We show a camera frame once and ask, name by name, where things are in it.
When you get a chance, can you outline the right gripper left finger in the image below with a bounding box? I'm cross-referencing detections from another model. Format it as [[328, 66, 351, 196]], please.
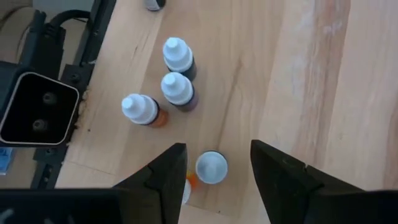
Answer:
[[113, 142, 189, 224]]

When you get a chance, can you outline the black aluminium frame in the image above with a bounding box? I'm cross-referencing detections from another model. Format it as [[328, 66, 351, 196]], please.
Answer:
[[29, 0, 118, 190]]

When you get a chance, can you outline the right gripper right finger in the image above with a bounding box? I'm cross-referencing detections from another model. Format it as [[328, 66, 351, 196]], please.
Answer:
[[250, 139, 363, 224]]

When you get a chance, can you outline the small blue box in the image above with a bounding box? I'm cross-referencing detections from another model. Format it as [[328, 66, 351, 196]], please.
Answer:
[[0, 147, 13, 175]]

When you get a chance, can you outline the small dark green coloring bottle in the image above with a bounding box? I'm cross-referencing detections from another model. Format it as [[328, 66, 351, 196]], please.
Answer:
[[195, 150, 229, 185], [162, 36, 198, 82]]

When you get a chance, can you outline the black camera cable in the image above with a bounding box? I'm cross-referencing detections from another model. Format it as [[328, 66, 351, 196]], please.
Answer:
[[46, 9, 94, 30]]

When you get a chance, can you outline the black table-level camera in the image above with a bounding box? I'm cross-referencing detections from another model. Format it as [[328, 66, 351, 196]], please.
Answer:
[[0, 71, 80, 147]]

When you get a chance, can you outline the small dark red coloring bottle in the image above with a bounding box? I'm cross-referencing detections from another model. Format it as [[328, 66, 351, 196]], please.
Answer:
[[121, 93, 170, 128]]

